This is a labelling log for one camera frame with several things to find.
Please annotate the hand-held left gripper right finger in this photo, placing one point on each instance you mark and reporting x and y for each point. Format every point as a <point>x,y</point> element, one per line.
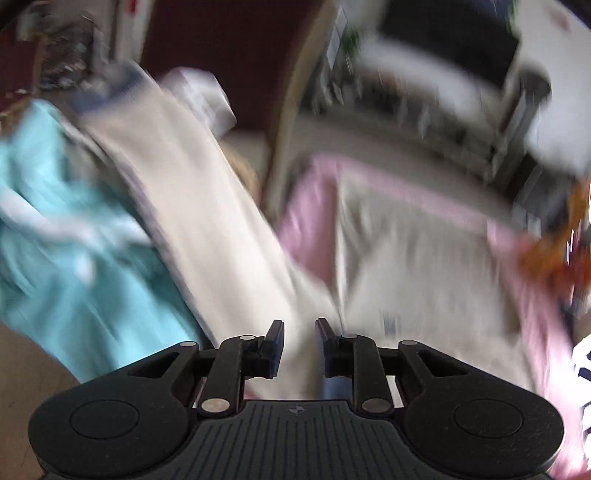
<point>322,353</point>

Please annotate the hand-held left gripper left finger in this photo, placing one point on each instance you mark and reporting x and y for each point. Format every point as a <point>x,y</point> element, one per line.
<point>277,353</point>

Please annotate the beige sweatshirt with navy trim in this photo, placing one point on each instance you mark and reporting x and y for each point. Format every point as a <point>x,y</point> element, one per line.
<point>415,277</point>

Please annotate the pink printed blanket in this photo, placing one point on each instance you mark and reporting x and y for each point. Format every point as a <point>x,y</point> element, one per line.
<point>309,217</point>

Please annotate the tan garment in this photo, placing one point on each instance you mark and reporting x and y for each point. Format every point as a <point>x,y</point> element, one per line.
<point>244,173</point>

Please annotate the light blue garment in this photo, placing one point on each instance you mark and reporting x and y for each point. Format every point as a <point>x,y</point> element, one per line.
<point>69,230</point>

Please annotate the silver television stand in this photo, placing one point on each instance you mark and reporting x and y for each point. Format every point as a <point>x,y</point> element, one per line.
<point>406,120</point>

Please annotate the orange juice bottle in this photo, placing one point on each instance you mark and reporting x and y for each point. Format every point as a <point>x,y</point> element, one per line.
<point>554,240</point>

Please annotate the white garment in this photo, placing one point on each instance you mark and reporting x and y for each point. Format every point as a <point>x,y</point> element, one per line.
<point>198,99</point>

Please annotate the green potted plant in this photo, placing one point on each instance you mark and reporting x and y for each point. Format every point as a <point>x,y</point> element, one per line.
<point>353,41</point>

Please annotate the black television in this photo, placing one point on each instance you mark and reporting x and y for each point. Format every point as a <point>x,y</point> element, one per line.
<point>443,41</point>

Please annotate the maroon chair with gold frame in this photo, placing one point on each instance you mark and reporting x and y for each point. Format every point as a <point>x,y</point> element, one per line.
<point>221,60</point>

